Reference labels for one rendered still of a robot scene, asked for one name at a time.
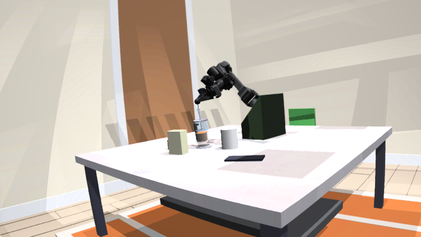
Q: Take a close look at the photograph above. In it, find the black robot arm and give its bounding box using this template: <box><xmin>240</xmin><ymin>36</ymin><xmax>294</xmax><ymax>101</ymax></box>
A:
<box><xmin>201</xmin><ymin>61</ymin><xmax>260</xmax><ymax>107</ymax></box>

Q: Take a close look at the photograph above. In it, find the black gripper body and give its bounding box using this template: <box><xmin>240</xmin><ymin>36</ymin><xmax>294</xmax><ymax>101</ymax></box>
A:
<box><xmin>197</xmin><ymin>81</ymin><xmax>223</xmax><ymax>98</ymax></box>

